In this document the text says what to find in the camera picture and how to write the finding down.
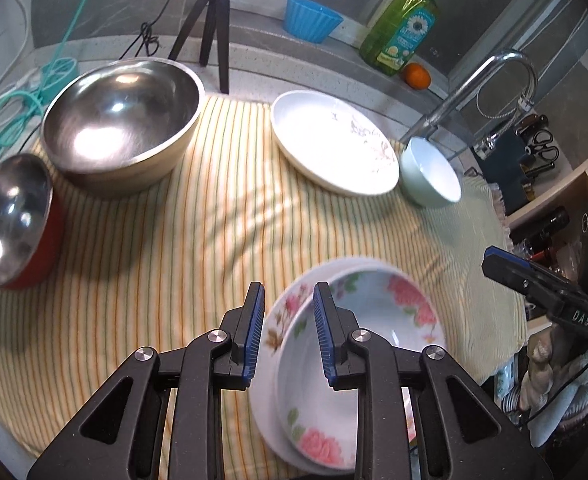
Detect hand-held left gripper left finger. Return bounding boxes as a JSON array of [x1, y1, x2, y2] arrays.
[[26, 281, 266, 480]]

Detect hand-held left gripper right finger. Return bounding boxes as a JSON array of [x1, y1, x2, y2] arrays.
[[313, 281, 554, 480]]

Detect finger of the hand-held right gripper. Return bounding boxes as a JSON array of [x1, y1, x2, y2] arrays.
[[481, 246, 588, 347]]

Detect pink floral bowl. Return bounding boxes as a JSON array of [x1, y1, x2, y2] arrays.
[[274, 268, 447, 471]]

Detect grey-green ceramic bowl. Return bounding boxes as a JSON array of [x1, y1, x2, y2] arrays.
[[399, 136, 462, 209]]

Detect large steel bowl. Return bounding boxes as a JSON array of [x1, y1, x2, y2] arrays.
[[40, 58, 205, 198]]

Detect red steel bowl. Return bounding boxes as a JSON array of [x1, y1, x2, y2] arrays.
[[0, 153, 66, 290]]

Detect person's right forearm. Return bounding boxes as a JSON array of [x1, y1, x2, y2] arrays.
[[531, 400, 588, 461]]

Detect person's right hand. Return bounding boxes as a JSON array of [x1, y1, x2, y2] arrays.
[[520, 320, 588, 413]]

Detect dark glass bottle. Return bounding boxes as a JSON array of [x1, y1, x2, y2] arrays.
[[528, 207, 570, 241]]

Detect beige wooden shelf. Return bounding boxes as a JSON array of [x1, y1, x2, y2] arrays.
[[504, 162, 588, 233]]

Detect dark knife block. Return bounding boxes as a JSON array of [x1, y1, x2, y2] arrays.
[[484, 112, 564, 216]]

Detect yellow striped cloth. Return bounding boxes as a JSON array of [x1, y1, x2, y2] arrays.
[[0, 95, 529, 480]]

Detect black scissors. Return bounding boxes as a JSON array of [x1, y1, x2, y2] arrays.
[[528, 130, 560, 162]]

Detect white plate with faint print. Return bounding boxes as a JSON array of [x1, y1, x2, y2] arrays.
[[270, 90, 401, 197]]

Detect chrome faucet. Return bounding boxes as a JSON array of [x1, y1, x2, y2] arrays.
[[399, 49, 539, 161]]

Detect orange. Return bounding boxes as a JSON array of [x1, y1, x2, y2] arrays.
[[405, 62, 432, 89]]

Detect green dish soap bottle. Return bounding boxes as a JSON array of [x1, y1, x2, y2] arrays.
[[359, 0, 457, 77]]

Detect black tripod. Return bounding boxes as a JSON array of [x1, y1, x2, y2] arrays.
[[168, 0, 232, 95]]

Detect black cable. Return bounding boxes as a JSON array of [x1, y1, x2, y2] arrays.
[[119, 0, 197, 61]]

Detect teal cable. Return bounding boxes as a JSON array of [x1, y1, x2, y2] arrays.
[[0, 0, 102, 161]]

